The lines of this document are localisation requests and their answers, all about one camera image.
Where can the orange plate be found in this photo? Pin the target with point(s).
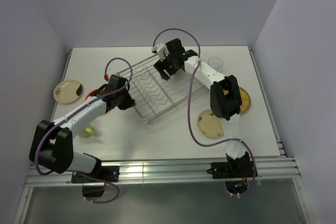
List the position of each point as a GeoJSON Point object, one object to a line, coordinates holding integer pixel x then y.
{"type": "Point", "coordinates": [90, 93]}

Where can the yellow woven pattern plate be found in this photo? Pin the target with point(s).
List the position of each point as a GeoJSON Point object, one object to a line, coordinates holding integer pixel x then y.
{"type": "Point", "coordinates": [246, 100]}

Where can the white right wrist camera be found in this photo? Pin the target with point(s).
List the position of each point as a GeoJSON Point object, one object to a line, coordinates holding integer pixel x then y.
{"type": "Point", "coordinates": [161, 50]}

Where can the cream floral plate left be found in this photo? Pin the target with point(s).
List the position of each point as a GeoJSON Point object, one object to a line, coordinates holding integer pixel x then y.
{"type": "Point", "coordinates": [67, 91]}

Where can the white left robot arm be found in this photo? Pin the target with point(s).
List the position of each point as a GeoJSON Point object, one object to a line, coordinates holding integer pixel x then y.
{"type": "Point", "coordinates": [52, 145]}

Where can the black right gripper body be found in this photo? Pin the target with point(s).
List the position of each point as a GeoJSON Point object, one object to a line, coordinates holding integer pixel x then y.
{"type": "Point", "coordinates": [169, 62]}

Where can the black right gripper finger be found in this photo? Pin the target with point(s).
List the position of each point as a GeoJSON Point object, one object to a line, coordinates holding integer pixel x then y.
{"type": "Point", "coordinates": [159, 66]}
{"type": "Point", "coordinates": [171, 73]}

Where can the metal wire dish rack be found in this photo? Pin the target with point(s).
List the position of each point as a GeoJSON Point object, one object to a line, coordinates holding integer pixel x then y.
{"type": "Point", "coordinates": [155, 96]}

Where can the cream floral plate right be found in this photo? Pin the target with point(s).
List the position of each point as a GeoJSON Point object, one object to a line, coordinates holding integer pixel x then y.
{"type": "Point", "coordinates": [210, 125]}

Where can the clear glass near rack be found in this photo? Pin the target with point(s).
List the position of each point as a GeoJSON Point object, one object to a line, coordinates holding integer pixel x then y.
{"type": "Point", "coordinates": [215, 62]}

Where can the cream floral plate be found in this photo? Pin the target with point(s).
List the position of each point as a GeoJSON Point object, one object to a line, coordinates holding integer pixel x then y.
{"type": "Point", "coordinates": [210, 125]}
{"type": "Point", "coordinates": [67, 91]}

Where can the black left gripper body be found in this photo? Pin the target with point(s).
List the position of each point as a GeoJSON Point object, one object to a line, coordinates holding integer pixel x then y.
{"type": "Point", "coordinates": [119, 94]}

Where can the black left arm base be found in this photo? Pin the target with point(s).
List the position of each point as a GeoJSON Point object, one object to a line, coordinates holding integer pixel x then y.
{"type": "Point", "coordinates": [95, 182]}

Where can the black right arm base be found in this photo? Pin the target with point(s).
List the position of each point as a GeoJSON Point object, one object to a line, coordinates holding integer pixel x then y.
{"type": "Point", "coordinates": [239, 174]}

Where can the aluminium table front rail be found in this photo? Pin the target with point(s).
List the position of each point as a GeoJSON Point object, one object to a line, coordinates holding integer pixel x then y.
{"type": "Point", "coordinates": [170, 171]}

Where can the pale yellow mug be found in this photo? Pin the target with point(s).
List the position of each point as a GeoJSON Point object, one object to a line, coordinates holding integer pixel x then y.
{"type": "Point", "coordinates": [87, 132]}

